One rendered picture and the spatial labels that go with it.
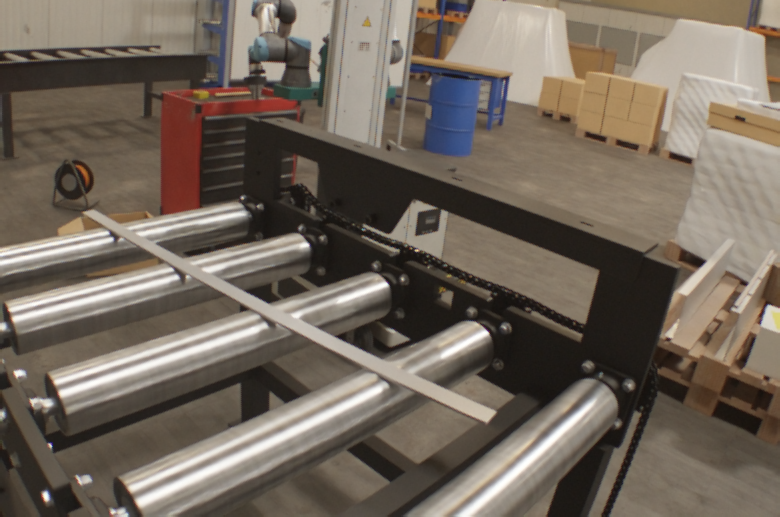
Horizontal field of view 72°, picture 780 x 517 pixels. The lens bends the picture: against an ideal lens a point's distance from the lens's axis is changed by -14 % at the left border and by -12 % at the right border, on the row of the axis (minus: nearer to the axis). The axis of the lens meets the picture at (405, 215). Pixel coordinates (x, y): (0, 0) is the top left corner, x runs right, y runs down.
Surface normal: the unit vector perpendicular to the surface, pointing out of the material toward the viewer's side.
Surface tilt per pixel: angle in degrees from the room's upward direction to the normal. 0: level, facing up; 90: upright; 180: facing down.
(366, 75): 90
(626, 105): 90
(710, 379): 90
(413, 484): 0
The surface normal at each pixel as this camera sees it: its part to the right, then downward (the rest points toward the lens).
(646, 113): -0.58, 0.19
